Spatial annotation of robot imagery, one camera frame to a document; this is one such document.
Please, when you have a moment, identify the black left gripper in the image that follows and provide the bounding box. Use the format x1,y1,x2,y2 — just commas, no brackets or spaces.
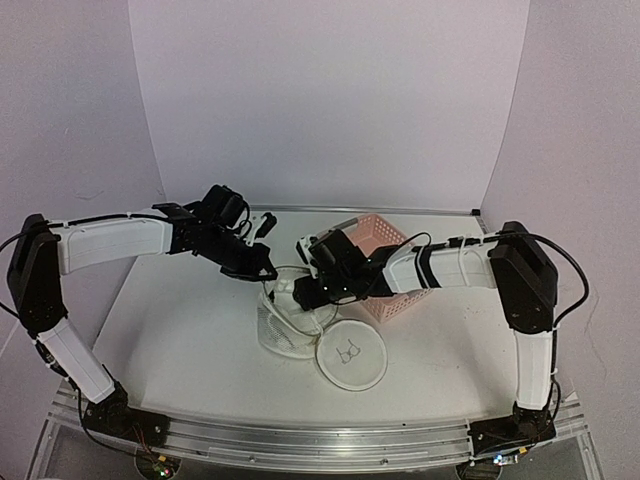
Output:
202,225,278,282

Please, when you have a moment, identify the white bra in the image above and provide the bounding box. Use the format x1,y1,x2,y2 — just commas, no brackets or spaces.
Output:
267,269,318,332

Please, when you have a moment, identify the pink plastic basket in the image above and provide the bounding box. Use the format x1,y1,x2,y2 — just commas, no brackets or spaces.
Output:
324,213,436,323

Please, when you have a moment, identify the white mesh laundry bag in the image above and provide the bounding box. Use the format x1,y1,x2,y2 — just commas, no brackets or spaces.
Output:
257,265,388,392

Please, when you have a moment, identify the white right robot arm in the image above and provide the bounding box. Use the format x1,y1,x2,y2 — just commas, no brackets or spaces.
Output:
293,221,591,443

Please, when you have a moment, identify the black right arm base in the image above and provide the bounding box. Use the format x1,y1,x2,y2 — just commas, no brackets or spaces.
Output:
467,383,559,458

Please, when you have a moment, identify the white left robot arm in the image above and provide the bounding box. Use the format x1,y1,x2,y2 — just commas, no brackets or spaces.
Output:
1,185,277,437

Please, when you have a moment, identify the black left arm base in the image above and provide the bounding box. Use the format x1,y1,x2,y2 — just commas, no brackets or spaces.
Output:
80,375,170,447

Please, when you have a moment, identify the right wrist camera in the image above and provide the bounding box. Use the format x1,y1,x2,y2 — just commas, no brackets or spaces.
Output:
295,235,322,279

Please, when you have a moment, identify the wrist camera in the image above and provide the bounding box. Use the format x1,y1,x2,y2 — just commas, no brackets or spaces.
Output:
295,235,322,279
250,212,277,243

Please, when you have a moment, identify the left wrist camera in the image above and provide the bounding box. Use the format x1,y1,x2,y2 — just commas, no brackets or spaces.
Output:
250,212,277,243

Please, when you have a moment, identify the aluminium front rail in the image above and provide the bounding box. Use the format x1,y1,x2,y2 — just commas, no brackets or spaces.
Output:
26,386,603,479

